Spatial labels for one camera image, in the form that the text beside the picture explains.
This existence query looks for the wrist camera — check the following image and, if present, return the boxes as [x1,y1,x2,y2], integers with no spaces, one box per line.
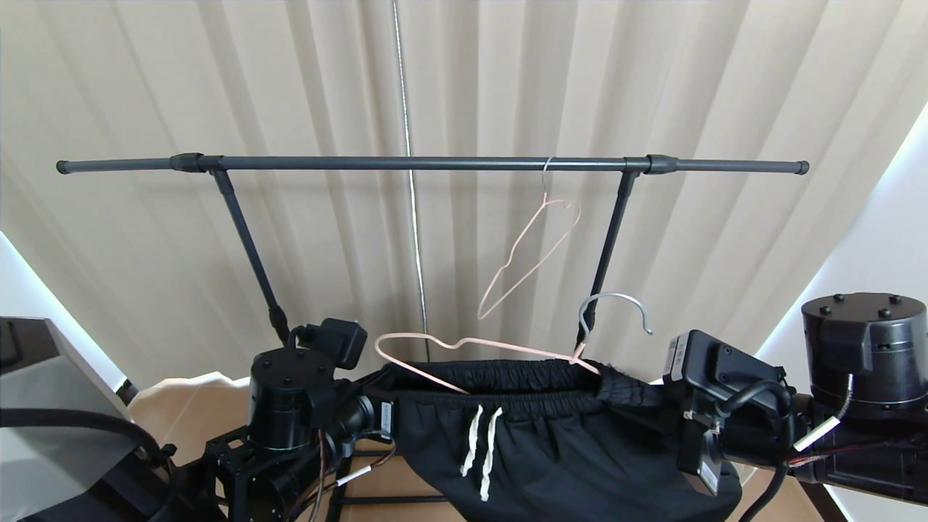
[289,318,369,373]
[663,329,796,437]

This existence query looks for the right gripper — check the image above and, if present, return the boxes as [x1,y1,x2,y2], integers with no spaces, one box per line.
[676,426,800,498]

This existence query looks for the black shorts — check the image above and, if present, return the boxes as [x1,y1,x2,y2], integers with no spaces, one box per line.
[360,357,745,522]

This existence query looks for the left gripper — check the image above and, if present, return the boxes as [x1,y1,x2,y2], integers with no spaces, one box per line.
[336,395,396,465]

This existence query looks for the beige curtain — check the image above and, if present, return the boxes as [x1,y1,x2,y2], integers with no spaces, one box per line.
[0,0,928,392]

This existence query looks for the black clothes rack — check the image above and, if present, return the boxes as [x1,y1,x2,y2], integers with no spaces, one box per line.
[57,154,810,522]

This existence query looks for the pink clothes hanger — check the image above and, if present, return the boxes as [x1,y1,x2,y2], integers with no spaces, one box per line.
[374,291,654,397]
[476,157,583,322]

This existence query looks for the silver curtain wand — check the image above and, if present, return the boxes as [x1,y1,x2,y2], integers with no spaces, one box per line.
[391,0,431,363]

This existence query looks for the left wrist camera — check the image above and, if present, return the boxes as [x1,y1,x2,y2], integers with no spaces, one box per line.
[289,318,369,373]

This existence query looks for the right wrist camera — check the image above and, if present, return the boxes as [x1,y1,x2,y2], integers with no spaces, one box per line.
[663,329,796,437]

